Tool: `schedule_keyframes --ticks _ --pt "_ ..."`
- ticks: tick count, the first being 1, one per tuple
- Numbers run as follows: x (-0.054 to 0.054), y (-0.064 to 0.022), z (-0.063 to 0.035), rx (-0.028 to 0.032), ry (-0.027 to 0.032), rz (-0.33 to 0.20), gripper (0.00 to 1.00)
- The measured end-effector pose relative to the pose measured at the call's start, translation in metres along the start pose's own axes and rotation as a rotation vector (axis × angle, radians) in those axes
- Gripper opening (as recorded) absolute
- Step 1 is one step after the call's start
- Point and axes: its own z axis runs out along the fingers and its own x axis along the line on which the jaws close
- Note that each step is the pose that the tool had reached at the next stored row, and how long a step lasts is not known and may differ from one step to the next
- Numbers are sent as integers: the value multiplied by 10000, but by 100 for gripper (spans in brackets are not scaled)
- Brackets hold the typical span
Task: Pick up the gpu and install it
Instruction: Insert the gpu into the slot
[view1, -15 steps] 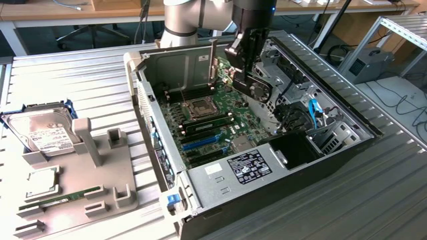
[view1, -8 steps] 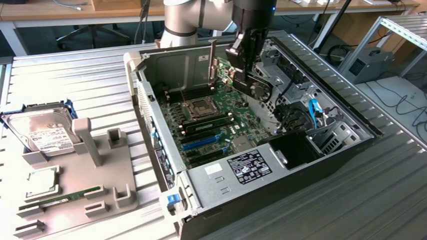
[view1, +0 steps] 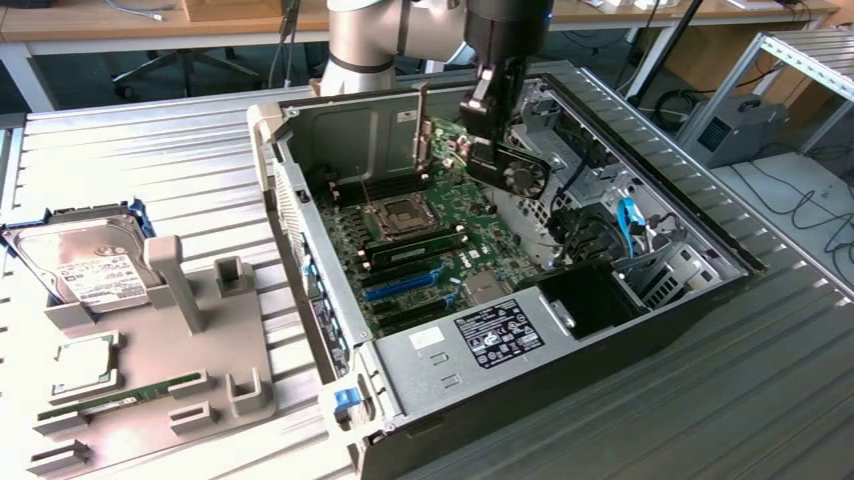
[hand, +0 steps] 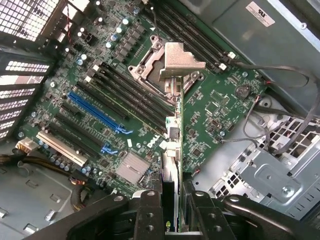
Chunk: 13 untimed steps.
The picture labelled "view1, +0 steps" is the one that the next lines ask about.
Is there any silver hard disk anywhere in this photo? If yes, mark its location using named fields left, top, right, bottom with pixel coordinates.
left=0, top=217, right=152, bottom=314

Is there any aluminium slat frame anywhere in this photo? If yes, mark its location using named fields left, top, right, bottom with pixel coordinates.
left=672, top=28, right=854, bottom=156

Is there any grey cable with plug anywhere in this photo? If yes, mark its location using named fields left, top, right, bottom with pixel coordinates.
left=104, top=0, right=178, bottom=22

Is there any green motherboard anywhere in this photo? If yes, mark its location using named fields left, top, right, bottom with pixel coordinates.
left=316, top=167, right=555, bottom=336

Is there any black expansion slot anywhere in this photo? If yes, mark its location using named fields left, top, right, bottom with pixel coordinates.
left=371, top=298, right=449, bottom=327

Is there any grey hanging cable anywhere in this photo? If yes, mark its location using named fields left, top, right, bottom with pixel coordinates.
left=277, top=0, right=300, bottom=87

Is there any black power wire bundle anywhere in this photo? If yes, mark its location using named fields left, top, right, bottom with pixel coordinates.
left=549, top=207, right=628, bottom=266

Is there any blue expansion slot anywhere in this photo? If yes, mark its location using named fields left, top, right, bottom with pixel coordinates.
left=361, top=272, right=435, bottom=301

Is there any CPU socket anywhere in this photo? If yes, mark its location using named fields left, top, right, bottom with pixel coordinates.
left=363, top=197, right=435, bottom=241

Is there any grey power supply unit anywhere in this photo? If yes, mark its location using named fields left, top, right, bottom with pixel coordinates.
left=372, top=287, right=581, bottom=416

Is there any graphics card with metal bracket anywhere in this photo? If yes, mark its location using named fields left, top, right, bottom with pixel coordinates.
left=409, top=79, right=553, bottom=200

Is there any black RAM slot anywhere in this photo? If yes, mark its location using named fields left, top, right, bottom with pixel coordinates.
left=363, top=225, right=465, bottom=251

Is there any metal disk bay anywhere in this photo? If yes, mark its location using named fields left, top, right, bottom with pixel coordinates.
left=496, top=122, right=641, bottom=271

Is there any grey parts rack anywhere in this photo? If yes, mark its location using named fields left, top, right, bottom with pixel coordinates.
left=25, top=234, right=278, bottom=476

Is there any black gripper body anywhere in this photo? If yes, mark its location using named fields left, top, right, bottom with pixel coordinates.
left=463, top=0, right=556, bottom=81

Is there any black office chair base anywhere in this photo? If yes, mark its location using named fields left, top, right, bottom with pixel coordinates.
left=109, top=47, right=261, bottom=99

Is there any silver chipset heatsink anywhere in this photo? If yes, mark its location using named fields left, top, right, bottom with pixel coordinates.
left=463, top=273, right=508, bottom=306

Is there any brown box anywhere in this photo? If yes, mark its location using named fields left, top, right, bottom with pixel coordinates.
left=182, top=0, right=288, bottom=24

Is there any grey control box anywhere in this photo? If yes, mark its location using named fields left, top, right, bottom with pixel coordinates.
left=692, top=94, right=792, bottom=169

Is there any black floor cable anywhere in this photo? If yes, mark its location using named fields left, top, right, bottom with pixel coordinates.
left=729, top=159, right=854, bottom=256

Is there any silver CPU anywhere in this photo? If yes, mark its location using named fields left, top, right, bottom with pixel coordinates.
left=50, top=339, right=114, bottom=396

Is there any blue wire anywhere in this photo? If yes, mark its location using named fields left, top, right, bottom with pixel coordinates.
left=616, top=197, right=645, bottom=259

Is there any open black PC case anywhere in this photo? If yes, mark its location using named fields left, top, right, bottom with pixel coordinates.
left=245, top=72, right=768, bottom=480

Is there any grey wire bundle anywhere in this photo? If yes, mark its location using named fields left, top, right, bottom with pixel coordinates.
left=616, top=242, right=675, bottom=281

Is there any black coiled cable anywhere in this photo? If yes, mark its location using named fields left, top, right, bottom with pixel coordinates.
left=656, top=89, right=699, bottom=124

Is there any black stand pole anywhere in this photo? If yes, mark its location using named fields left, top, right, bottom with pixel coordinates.
left=623, top=0, right=705, bottom=99

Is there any green RAM stick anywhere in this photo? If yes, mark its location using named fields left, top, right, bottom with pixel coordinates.
left=36, top=370, right=201, bottom=421
left=364, top=242, right=468, bottom=269

